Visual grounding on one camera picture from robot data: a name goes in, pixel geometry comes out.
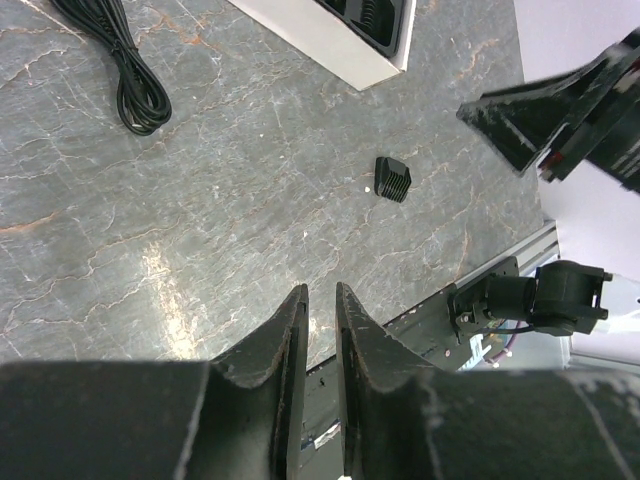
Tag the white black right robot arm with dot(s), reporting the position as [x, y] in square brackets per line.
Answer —
[562, 298]

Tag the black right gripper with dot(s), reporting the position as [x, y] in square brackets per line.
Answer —
[590, 114]

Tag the white cardboard clipper box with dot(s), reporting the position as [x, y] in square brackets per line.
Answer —
[314, 31]

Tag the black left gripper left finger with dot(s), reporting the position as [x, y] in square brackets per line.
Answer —
[237, 416]

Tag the black plastic tray insert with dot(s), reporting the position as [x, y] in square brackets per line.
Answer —
[377, 22]

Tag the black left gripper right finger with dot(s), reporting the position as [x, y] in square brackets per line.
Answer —
[402, 418]

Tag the black clipper guard comb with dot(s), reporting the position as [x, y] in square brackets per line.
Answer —
[392, 179]

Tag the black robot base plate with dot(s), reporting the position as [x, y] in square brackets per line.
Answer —
[439, 329]

